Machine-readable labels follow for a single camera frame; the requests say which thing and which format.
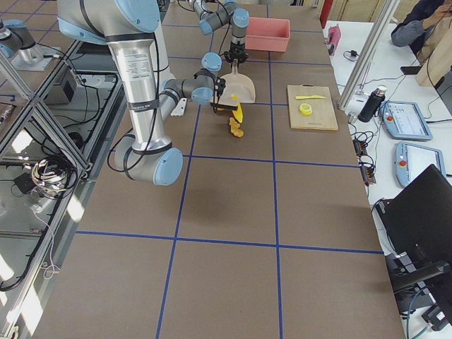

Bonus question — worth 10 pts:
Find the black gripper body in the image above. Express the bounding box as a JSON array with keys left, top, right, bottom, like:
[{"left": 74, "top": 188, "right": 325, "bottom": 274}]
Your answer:
[
  {"left": 224, "top": 50, "right": 249, "bottom": 68},
  {"left": 210, "top": 77, "right": 226, "bottom": 114}
]

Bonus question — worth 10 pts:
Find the beige plastic dustpan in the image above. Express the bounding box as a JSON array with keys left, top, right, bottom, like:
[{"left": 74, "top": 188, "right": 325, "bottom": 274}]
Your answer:
[{"left": 220, "top": 59, "right": 256, "bottom": 106}]

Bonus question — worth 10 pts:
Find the yellow toy corn cob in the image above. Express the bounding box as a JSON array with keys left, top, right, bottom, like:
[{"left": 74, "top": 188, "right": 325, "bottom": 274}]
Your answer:
[{"left": 231, "top": 95, "right": 244, "bottom": 124}]

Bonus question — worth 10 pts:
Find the tan toy ginger root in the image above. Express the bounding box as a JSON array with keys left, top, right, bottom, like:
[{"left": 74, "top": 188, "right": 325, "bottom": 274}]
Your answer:
[{"left": 229, "top": 117, "right": 244, "bottom": 138}]

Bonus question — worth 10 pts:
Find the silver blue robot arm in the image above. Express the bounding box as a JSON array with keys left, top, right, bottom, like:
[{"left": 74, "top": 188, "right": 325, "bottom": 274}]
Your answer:
[
  {"left": 57, "top": 1, "right": 222, "bottom": 186},
  {"left": 177, "top": 1, "right": 250, "bottom": 68}
]

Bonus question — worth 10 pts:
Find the pink plastic bin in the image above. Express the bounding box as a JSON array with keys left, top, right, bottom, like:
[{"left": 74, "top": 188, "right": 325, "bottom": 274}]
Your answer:
[{"left": 245, "top": 17, "right": 290, "bottom": 52}]

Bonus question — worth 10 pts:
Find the yellow plastic toy knife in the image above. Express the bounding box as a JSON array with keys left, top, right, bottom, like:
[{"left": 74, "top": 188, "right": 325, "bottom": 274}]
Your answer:
[{"left": 295, "top": 95, "right": 326, "bottom": 100}]

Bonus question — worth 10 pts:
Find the yellow lemon slice toy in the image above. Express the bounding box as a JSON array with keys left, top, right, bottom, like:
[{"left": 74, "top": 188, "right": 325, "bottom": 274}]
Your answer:
[{"left": 299, "top": 103, "right": 313, "bottom": 117}]

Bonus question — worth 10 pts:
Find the bamboo cutting board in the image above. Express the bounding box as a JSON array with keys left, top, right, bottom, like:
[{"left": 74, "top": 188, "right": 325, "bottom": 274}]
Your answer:
[{"left": 287, "top": 85, "right": 338, "bottom": 131}]

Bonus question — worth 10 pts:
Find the black water bottle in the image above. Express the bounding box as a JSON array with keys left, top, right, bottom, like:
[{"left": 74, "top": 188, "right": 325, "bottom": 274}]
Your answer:
[{"left": 357, "top": 85, "right": 387, "bottom": 122}]

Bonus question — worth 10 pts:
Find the far blue teach pendant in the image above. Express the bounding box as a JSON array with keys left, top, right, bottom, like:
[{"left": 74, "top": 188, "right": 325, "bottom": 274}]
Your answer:
[{"left": 380, "top": 100, "right": 433, "bottom": 141}]

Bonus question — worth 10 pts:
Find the blue teach pendant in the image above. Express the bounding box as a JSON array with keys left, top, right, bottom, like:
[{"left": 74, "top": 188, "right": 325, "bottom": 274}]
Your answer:
[
  {"left": 395, "top": 142, "right": 446, "bottom": 187},
  {"left": 380, "top": 100, "right": 433, "bottom": 141}
]

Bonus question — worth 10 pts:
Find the seated person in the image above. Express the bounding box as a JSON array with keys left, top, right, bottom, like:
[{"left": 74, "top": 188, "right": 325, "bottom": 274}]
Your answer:
[{"left": 391, "top": 0, "right": 451, "bottom": 64}]

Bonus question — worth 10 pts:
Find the near blue teach pendant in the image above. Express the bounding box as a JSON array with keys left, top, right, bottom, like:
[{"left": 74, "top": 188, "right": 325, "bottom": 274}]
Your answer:
[{"left": 395, "top": 142, "right": 446, "bottom": 187}]

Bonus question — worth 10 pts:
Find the black laptop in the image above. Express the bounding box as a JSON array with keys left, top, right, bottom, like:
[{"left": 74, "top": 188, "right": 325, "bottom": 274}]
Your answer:
[{"left": 376, "top": 165, "right": 451, "bottom": 261}]

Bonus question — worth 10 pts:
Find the aluminium frame post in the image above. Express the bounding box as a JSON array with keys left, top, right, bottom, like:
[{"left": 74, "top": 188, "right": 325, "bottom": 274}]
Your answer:
[{"left": 337, "top": 0, "right": 400, "bottom": 111}]

